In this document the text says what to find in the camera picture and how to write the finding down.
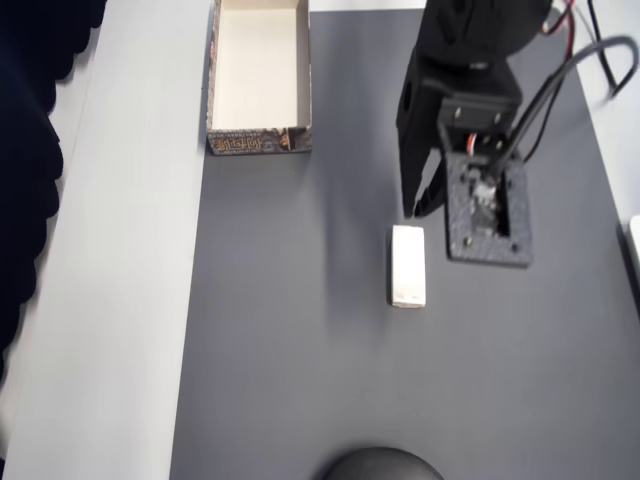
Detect white rectangular block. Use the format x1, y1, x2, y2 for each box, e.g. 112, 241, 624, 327
389, 224, 429, 310

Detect printed cardboard box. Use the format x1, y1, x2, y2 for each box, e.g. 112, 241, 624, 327
205, 0, 315, 157

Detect grey table mat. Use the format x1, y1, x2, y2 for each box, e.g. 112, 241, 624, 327
169, 7, 640, 480

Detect dark blue curtain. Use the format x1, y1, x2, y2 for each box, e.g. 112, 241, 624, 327
0, 0, 110, 387

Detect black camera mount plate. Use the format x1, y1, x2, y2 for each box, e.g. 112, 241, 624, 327
443, 151, 535, 270

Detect red white black servo wires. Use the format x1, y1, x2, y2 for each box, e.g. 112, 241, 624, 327
541, 0, 577, 62

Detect black round-base camera stand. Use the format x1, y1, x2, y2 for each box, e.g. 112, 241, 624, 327
319, 445, 446, 480

